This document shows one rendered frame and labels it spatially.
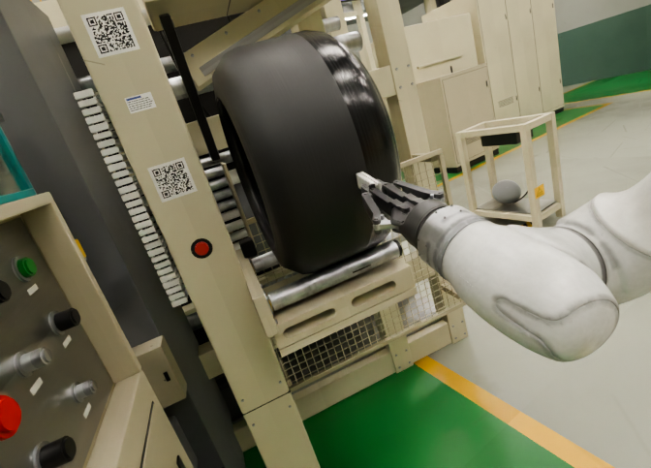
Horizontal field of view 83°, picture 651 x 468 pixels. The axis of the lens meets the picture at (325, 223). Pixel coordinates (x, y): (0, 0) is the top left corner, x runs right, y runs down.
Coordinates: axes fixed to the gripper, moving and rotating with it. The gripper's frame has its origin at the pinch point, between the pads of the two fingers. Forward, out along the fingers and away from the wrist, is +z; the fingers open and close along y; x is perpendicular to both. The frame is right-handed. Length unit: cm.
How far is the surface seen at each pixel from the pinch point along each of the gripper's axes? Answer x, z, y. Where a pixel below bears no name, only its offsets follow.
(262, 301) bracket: 20.1, 6.3, 25.1
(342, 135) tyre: -8.6, 5.8, 1.1
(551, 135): 83, 127, -208
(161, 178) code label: -5.5, 24.7, 34.8
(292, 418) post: 61, 7, 29
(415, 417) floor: 121, 23, -16
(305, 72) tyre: -19.4, 14.2, 2.7
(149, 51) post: -28.1, 30.7, 27.5
